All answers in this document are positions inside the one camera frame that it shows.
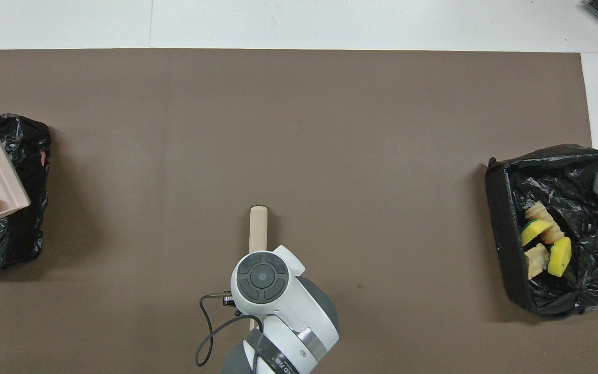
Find beige hand brush black bristles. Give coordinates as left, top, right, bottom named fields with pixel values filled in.
left=248, top=205, right=270, bottom=331

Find striped orange bread roll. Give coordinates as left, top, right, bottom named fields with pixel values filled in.
left=525, top=243, right=550, bottom=278
left=525, top=202, right=565, bottom=245

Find yellow sponge piece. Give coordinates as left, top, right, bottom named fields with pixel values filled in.
left=547, top=236, right=573, bottom=277
left=520, top=218, right=553, bottom=247

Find black bagged bin pink spot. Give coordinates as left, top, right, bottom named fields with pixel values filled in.
left=0, top=114, right=52, bottom=271

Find brown paper table mat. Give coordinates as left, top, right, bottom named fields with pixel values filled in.
left=0, top=48, right=598, bottom=374

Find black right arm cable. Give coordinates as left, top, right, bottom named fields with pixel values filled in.
left=195, top=293, right=264, bottom=368

